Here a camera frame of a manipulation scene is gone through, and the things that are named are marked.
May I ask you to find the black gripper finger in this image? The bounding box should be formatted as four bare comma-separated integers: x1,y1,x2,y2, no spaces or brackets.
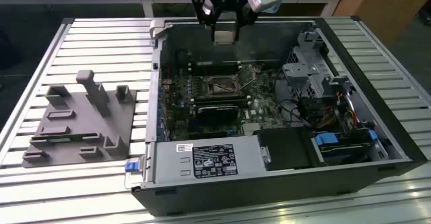
191,0,224,42
235,0,259,42

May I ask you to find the silver square CPU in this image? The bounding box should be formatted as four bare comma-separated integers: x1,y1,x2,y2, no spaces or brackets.
213,29,235,45

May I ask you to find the CPU socket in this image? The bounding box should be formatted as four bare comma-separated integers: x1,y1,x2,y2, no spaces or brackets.
203,75,241,96

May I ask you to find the pale blue teach pendant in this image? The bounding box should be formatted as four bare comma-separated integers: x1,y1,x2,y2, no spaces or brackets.
264,0,288,14

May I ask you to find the grey metal drive cage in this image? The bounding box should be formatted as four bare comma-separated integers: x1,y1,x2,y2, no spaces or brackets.
280,31,351,98

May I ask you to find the black RAM stick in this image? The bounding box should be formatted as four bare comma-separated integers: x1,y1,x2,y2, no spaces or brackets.
193,95,252,106

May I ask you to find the green motherboard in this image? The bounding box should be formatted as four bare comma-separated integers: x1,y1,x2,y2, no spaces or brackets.
160,62,297,143

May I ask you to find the black graphics card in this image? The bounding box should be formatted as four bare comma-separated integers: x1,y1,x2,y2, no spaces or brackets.
196,104,239,121

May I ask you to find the wooden cabinet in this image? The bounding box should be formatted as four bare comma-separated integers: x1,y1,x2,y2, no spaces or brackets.
332,0,431,47

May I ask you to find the blue disk carrier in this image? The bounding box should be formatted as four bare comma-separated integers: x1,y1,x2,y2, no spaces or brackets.
311,132,339,148

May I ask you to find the grey parts rack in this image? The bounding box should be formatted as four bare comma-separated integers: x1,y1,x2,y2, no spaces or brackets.
20,69,137,169

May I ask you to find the grey power supply unit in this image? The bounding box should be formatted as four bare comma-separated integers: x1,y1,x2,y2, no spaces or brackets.
148,135,269,184

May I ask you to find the blue plastic clip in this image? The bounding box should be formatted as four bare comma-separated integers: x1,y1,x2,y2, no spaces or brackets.
124,159,141,172

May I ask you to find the green RAM stick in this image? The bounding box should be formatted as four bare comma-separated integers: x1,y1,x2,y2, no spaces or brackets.
33,135,99,142

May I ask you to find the black open PC case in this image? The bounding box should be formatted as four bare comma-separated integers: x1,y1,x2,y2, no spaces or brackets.
129,16,428,216

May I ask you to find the black internal cable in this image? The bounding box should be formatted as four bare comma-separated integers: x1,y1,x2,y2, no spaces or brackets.
279,99,317,129

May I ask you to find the coloured wire bundle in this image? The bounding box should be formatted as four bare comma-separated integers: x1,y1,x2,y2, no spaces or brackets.
319,106,358,131

